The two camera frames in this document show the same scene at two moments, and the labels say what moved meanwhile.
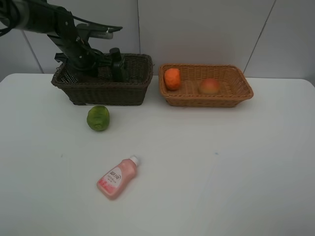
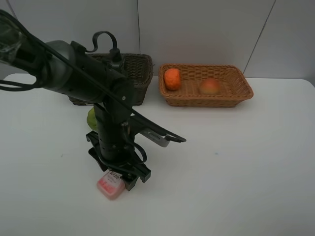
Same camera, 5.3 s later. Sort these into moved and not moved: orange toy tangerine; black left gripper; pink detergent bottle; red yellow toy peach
Moved: black left gripper
Not moved: red yellow toy peach; pink detergent bottle; orange toy tangerine
